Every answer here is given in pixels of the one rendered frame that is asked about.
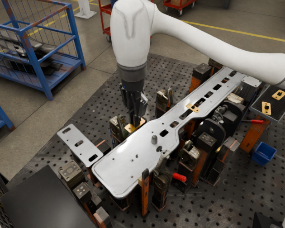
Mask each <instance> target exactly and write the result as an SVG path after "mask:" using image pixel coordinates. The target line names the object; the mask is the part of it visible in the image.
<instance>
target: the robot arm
mask: <svg viewBox="0 0 285 228"><path fill-rule="evenodd" d="M110 32H111V41H112V47H113V51H114V54H115V56H116V62H117V68H118V75H119V77H120V78H121V84H119V85H118V86H119V88H120V91H121V95H122V99H123V104H124V107H127V110H128V114H129V123H130V124H132V123H133V124H134V127H135V128H136V127H137V126H138V125H140V120H141V117H142V116H144V115H145V113H146V108H147V103H148V101H149V100H150V99H149V98H148V97H147V98H146V97H145V96H144V91H143V87H144V84H145V76H146V74H147V55H148V52H149V48H150V36H151V35H153V34H155V33H162V34H166V35H169V36H172V37H174V38H176V39H178V40H180V41H182V42H184V43H185V44H187V45H189V46H190V47H192V48H194V49H196V50H197V51H199V52H201V53H202V54H204V55H206V56H208V57H210V58H211V59H213V60H215V61H216V62H218V63H220V64H222V65H224V66H226V67H228V68H230V69H233V70H235V71H238V72H240V73H242V74H245V75H248V76H251V77H253V78H256V79H258V80H261V81H262V82H265V83H267V84H269V85H273V86H276V87H279V88H282V89H285V54H283V53H255V52H248V51H244V50H241V49H239V48H237V47H234V46H232V45H230V44H228V43H225V42H223V41H221V40H219V39H217V38H215V37H213V36H211V35H209V34H207V33H205V32H203V31H201V30H199V29H197V28H195V27H193V26H191V25H189V24H186V23H184V22H182V21H180V20H178V19H175V18H173V17H171V16H168V15H166V14H163V13H162V12H160V11H159V10H158V8H157V6H156V4H154V3H152V2H150V1H148V0H118V1H116V2H115V4H114V6H113V9H112V13H111V18H110ZM270 228H285V218H284V221H283V224H282V225H281V227H278V226H276V225H274V224H271V226H270Z"/></svg>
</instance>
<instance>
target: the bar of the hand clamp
mask: <svg viewBox="0 0 285 228"><path fill-rule="evenodd" d="M156 152H161V155H160V157H159V160H158V162H157V165H156V168H155V170H156V171H157V172H158V173H159V172H160V170H161V169H162V168H164V166H165V164H166V162H167V160H168V159H169V160H171V158H170V153H171V151H170V150H168V149H166V150H162V146H159V147H158V148H157V149H156Z"/></svg>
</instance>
